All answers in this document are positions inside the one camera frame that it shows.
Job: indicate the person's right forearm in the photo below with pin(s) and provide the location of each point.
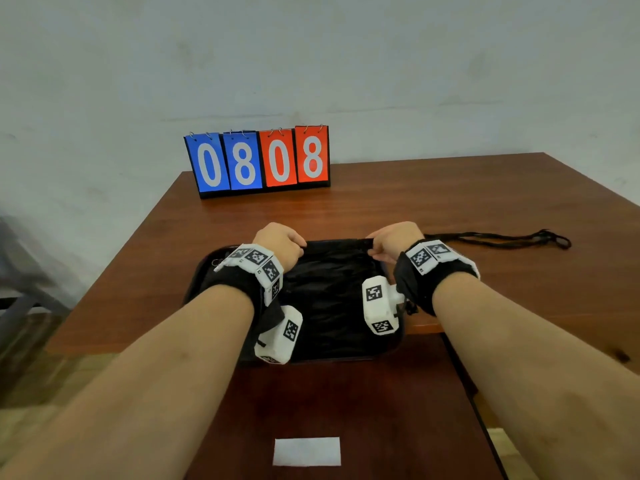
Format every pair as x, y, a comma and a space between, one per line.
545, 379

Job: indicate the person's left hand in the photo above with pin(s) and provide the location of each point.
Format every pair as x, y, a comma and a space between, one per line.
280, 242

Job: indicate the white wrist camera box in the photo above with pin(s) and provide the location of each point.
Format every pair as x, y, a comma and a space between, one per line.
277, 339
381, 307

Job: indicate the black plastic tray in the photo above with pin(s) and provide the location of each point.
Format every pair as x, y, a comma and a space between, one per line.
390, 339

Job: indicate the person's left forearm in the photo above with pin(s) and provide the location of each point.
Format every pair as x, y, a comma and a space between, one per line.
150, 389

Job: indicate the white paper label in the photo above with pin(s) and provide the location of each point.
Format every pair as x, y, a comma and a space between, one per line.
307, 451

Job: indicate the person's right hand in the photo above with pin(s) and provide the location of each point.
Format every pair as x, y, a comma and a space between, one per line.
397, 239

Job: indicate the blue and red flip scoreboard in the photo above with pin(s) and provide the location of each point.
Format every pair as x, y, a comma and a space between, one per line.
270, 162

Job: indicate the black wristband with marker tags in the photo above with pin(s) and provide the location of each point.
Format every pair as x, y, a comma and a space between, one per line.
425, 254
255, 257

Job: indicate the black chair with grey frame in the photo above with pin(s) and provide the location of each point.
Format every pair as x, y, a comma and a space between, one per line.
20, 294

